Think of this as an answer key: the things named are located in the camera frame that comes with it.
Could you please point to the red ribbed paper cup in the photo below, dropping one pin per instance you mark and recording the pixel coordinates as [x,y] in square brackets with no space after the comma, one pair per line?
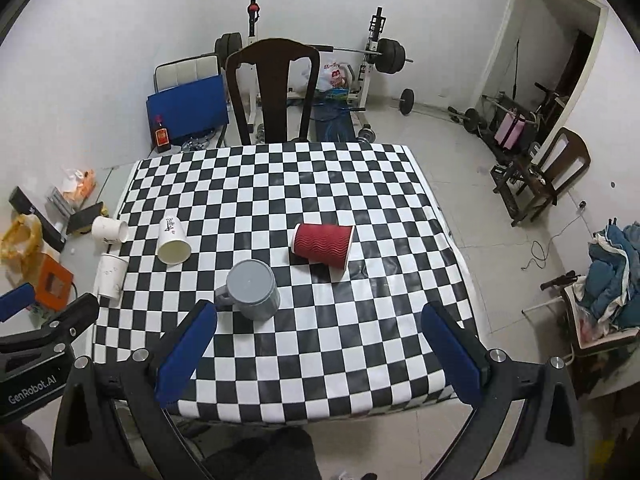
[322,246]

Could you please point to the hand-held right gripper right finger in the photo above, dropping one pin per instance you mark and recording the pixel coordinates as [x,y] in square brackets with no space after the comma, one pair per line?
[452,355]

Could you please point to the long black box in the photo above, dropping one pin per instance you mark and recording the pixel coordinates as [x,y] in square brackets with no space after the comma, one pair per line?
[35,215]

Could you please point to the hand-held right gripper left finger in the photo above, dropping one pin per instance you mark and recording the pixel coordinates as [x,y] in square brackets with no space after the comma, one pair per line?
[185,355]

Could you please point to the yellow plastic bag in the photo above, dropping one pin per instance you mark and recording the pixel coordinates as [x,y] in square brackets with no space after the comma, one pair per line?
[22,240]

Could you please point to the white door frame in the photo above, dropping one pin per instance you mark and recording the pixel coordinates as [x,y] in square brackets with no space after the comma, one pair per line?
[492,50]

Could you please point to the chrome dumbbell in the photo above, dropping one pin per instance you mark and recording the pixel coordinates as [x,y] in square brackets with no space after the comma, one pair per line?
[367,135]

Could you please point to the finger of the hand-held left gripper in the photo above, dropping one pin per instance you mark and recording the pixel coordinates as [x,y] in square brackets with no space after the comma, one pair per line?
[67,321]
[15,300]

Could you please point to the barbell with black plates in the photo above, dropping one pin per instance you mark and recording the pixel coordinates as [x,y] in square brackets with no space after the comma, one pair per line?
[391,55]

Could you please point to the brown wooden chair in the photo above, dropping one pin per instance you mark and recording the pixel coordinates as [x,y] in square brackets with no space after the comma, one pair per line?
[565,155]

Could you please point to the liquor bottle red label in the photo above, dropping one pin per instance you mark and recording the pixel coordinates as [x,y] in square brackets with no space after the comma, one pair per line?
[162,137]

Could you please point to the black yellow box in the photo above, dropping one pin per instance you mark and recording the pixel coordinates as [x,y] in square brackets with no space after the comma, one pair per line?
[85,217]

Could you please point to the pink bag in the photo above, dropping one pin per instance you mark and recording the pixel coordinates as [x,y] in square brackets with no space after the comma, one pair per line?
[509,131]

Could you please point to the pile of blue clothes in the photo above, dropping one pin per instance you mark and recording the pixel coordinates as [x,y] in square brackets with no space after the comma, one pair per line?
[612,270]

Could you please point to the white padded chair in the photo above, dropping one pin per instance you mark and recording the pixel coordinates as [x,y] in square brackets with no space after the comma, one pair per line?
[187,67]

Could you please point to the person's left forearm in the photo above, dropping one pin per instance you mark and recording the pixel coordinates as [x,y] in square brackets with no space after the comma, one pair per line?
[22,452]

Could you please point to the orange box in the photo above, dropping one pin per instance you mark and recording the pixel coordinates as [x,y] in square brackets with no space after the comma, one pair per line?
[55,280]

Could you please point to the white printed paper cup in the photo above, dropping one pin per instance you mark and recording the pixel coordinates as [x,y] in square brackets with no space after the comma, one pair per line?
[172,242]

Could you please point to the long dumbbell bar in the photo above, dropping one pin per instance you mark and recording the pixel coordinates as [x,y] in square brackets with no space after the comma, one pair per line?
[407,100]

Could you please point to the blue board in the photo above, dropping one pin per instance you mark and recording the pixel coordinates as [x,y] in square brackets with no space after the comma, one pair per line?
[187,107]

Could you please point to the white weight bench rack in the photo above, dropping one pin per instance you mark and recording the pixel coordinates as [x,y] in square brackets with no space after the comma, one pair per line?
[370,67]

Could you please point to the grey mug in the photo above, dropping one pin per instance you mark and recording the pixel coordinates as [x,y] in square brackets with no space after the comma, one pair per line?
[252,290]

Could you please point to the white red plastic bag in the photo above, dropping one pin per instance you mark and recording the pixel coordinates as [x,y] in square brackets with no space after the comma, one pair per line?
[332,77]

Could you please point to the orange white plastic bag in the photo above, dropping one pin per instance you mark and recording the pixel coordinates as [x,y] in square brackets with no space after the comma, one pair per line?
[80,182]

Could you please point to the dark wooden chair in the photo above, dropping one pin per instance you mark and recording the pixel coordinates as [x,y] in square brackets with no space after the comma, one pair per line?
[274,85]

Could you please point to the black white checkered tablecloth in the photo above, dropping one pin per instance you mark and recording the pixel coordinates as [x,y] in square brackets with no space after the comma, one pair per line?
[300,190]

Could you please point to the person's dark trousers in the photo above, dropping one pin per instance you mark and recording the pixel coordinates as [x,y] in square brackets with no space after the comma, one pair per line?
[270,455]

